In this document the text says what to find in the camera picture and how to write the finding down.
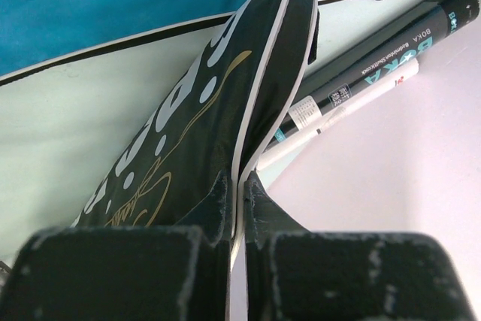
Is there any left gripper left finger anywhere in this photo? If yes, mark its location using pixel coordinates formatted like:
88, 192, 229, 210
1, 172, 232, 320

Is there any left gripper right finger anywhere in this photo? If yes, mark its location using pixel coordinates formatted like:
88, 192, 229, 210
244, 173, 475, 320

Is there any black racket bag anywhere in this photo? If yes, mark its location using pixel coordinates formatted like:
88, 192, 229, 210
69, 0, 322, 321

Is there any black shuttlecock tube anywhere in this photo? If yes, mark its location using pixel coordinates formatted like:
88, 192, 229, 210
268, 0, 479, 148

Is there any white shuttlecock tube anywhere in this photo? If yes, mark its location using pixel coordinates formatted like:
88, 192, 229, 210
256, 59, 419, 171

